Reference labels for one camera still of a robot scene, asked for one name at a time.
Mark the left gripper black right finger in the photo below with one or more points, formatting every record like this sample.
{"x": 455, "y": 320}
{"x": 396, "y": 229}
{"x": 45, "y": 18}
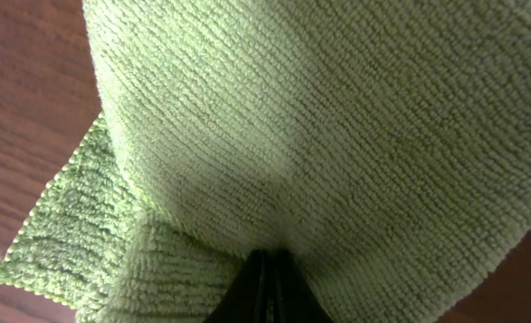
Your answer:
{"x": 294, "y": 302}

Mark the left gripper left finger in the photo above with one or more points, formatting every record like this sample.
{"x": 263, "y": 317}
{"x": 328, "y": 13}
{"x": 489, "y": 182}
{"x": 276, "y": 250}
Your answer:
{"x": 246, "y": 299}

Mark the green microfiber cloth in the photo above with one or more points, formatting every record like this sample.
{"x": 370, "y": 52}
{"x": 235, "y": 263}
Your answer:
{"x": 385, "y": 144}

